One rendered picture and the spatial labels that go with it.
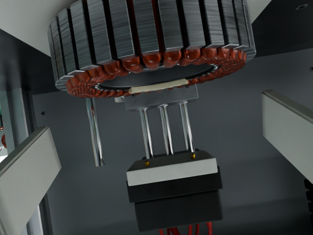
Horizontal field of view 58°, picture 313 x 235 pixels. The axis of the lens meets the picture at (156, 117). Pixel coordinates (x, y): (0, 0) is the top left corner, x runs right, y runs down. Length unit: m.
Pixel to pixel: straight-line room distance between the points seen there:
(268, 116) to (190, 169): 0.06
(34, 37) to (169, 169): 0.12
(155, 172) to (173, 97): 0.12
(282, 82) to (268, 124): 0.28
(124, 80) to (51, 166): 0.07
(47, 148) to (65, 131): 0.27
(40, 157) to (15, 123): 0.24
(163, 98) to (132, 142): 0.15
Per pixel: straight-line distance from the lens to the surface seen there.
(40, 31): 0.18
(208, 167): 0.19
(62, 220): 0.47
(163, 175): 0.19
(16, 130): 0.41
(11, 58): 0.27
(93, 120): 0.24
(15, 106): 0.40
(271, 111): 0.17
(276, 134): 0.17
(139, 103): 0.29
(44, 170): 0.17
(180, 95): 0.29
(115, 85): 0.18
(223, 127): 0.42
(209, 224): 0.31
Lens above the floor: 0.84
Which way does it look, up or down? 1 degrees down
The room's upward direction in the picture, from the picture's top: 171 degrees clockwise
